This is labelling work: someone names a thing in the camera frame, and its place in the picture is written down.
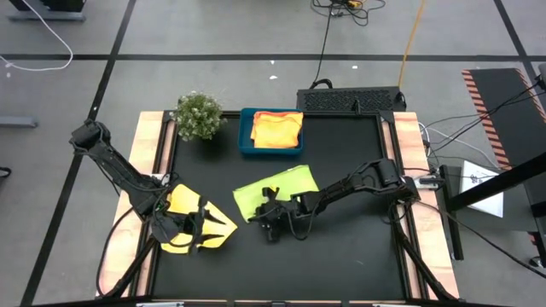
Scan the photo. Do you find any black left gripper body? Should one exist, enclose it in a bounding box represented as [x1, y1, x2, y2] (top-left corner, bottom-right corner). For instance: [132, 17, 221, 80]
[150, 195, 209, 258]

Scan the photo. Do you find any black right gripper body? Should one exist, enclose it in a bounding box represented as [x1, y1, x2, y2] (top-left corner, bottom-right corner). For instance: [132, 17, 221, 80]
[254, 186, 313, 245]

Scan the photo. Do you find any yellow microfiber towel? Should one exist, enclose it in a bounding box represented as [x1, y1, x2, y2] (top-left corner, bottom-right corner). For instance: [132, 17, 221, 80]
[160, 182, 239, 255]

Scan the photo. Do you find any green microfiber towel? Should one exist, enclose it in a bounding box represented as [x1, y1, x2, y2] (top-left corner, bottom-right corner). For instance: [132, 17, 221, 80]
[232, 165, 320, 223]

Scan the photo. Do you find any orange microfiber towel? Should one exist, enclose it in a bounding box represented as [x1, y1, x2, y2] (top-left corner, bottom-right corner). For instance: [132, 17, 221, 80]
[250, 110, 304, 129]
[250, 113, 304, 149]

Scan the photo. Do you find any black diagonal brace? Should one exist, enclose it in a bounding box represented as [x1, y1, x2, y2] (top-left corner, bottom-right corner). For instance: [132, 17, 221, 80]
[102, 208, 168, 299]
[390, 204, 460, 302]

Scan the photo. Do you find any blue plastic bin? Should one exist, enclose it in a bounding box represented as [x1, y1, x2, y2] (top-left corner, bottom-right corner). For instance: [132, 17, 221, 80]
[237, 107, 305, 157]

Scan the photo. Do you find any small potted green plant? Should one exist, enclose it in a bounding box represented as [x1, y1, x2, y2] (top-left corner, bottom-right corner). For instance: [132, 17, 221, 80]
[169, 91, 227, 142]

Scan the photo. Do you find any black computer case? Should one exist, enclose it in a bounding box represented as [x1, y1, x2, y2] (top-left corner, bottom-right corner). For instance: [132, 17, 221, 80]
[296, 78, 407, 114]

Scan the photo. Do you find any grey furniture foot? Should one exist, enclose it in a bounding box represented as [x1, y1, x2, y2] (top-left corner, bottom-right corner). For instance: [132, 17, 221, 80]
[0, 114, 39, 129]

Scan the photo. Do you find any white paper sheet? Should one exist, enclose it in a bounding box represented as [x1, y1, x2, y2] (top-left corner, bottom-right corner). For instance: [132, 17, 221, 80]
[459, 159, 505, 218]

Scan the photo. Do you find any black metal beam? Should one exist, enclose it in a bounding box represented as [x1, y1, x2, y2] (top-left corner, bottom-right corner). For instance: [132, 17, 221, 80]
[447, 152, 546, 212]

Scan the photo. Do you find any black mat with striped edges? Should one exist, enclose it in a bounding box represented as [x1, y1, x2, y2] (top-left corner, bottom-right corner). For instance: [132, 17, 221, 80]
[462, 67, 546, 171]

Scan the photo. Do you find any grey furniture base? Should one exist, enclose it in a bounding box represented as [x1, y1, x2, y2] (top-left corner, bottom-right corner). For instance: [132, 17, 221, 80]
[7, 0, 86, 23]

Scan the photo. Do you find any black aluminium table frame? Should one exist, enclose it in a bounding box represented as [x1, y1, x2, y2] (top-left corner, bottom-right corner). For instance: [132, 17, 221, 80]
[151, 109, 415, 302]

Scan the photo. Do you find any black stand post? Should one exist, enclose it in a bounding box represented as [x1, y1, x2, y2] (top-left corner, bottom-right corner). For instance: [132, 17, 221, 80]
[439, 164, 466, 261]

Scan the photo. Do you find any black power cable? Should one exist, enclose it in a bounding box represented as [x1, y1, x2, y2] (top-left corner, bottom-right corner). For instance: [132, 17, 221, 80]
[312, 3, 334, 86]

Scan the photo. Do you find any yellow cable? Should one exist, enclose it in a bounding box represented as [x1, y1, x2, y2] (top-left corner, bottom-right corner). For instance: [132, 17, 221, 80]
[397, 0, 427, 89]

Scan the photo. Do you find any tangled black cable bundle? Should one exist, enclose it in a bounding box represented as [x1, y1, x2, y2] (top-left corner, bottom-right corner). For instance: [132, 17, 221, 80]
[311, 0, 387, 27]

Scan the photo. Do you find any white floor cable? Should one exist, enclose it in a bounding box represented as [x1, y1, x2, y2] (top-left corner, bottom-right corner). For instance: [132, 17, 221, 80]
[0, 0, 74, 72]

